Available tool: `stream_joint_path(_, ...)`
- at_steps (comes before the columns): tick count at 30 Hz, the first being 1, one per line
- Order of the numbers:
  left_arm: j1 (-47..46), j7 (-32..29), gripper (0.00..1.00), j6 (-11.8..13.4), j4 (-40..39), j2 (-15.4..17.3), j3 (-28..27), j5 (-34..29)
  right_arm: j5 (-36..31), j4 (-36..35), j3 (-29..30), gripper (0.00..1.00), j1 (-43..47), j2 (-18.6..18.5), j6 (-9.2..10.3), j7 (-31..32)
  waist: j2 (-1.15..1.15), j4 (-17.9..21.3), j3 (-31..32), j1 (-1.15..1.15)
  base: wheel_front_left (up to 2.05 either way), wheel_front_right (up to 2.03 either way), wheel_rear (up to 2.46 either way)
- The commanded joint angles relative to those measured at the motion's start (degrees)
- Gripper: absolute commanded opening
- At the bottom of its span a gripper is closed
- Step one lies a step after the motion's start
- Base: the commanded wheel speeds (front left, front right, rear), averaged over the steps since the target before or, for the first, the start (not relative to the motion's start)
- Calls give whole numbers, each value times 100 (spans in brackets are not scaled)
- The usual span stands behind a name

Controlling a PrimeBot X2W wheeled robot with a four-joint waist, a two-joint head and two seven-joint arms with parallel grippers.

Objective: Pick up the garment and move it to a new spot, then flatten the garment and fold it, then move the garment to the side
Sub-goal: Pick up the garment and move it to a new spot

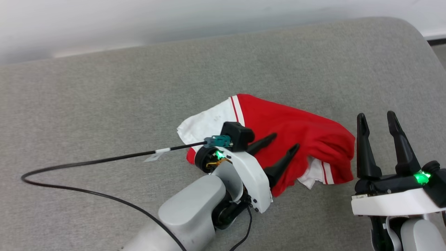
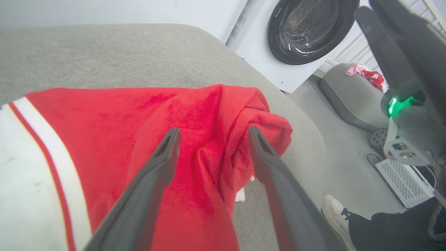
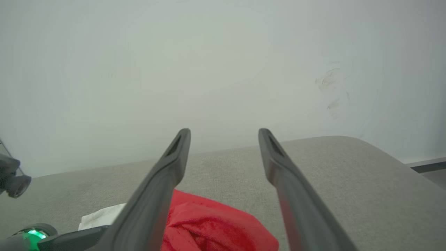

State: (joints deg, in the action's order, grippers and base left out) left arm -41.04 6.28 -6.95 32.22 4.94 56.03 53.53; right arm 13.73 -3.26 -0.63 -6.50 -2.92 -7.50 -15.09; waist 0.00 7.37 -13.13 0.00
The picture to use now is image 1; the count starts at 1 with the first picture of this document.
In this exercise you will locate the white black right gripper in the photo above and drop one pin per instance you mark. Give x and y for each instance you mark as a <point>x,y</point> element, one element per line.
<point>386,202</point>

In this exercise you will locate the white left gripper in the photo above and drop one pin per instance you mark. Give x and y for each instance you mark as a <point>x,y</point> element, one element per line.
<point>252,177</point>

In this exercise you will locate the red and white garment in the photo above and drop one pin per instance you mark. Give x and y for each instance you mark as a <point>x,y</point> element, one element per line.
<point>296,129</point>

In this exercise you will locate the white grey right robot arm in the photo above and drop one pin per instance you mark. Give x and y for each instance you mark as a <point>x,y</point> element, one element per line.
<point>418,233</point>

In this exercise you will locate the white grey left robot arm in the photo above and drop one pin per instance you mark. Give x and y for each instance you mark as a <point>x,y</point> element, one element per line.
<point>191,212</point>

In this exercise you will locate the black baseboard strip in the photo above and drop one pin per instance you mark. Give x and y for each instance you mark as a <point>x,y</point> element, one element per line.
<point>437,41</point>

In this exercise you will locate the grey fabric sofa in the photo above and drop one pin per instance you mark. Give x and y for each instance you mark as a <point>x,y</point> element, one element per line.
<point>104,104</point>

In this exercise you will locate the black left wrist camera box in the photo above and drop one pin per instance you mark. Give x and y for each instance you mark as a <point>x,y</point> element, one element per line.
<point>237,134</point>

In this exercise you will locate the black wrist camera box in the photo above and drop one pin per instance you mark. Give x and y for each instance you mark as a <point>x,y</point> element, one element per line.
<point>237,134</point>
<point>437,181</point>

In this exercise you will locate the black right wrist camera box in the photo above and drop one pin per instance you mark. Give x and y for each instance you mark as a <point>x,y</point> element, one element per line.
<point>437,181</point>

